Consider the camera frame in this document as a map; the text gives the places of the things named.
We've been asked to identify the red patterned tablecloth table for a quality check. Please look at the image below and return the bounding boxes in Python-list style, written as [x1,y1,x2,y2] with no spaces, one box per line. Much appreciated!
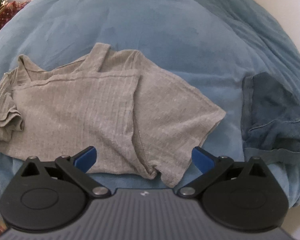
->
[0,1,28,30]

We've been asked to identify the dark blue jeans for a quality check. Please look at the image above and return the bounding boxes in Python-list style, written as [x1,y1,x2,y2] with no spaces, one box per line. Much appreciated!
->
[241,73,300,165]

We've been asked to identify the grey polo shirt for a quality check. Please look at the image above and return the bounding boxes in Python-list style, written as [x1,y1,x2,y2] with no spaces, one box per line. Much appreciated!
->
[0,43,225,187]

